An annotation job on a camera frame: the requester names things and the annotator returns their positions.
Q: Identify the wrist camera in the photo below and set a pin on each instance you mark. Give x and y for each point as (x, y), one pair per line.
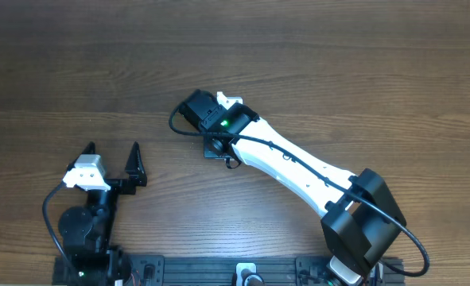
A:
(226, 100)
(87, 172)

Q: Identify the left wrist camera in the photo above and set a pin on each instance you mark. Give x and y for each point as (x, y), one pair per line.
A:
(87, 172)

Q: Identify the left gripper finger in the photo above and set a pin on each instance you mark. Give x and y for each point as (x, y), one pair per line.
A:
(136, 168)
(90, 149)

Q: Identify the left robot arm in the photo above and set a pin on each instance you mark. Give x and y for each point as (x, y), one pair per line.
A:
(83, 230)

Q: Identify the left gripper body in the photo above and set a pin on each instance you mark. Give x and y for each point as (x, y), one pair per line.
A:
(122, 186)

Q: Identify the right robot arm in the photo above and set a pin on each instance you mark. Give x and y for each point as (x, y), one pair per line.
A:
(290, 163)

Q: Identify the mounting rail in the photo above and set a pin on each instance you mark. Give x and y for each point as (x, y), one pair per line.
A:
(203, 272)

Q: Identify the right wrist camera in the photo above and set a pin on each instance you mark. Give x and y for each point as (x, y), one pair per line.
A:
(226, 100)

